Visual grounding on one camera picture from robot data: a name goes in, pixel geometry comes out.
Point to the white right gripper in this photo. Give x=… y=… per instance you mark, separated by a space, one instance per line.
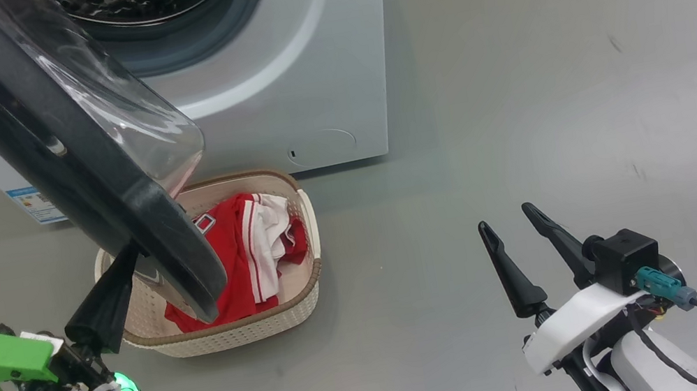
x=575 y=324

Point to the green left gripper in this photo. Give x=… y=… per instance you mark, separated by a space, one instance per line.
x=1 y=360

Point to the red and white jersey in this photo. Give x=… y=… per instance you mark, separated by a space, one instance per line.
x=232 y=264

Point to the round dark washing machine door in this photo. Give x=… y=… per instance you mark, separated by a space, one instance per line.
x=65 y=151

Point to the cream perforated laundry basket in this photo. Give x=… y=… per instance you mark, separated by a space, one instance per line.
x=237 y=331

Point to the white front-load washing machine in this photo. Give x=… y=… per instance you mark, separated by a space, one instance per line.
x=300 y=76

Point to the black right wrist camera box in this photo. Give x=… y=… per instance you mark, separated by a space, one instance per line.
x=625 y=259

